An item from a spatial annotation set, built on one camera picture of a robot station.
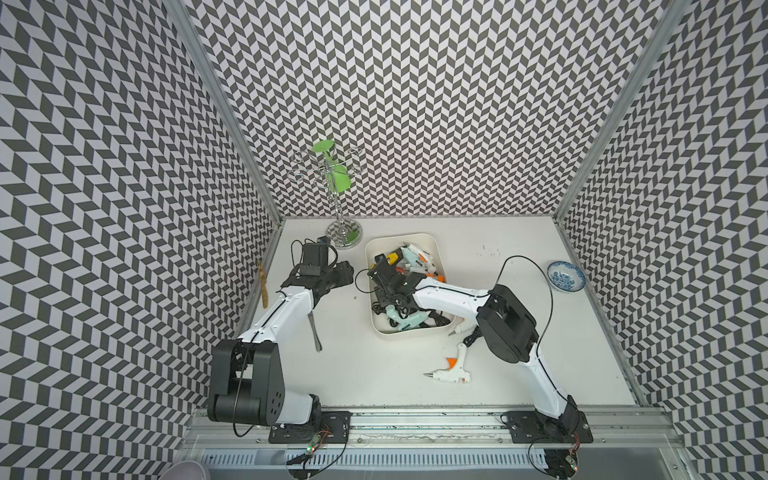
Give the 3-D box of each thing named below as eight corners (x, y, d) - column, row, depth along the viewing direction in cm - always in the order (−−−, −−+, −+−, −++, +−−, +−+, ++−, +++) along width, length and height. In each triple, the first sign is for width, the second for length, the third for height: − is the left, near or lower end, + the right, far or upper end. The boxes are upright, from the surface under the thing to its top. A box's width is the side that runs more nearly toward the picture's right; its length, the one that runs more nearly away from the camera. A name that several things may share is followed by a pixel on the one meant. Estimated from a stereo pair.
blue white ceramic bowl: (566, 300, 97) (573, 292, 93) (538, 276, 104) (544, 268, 100) (584, 287, 101) (591, 279, 97) (556, 264, 107) (562, 255, 103)
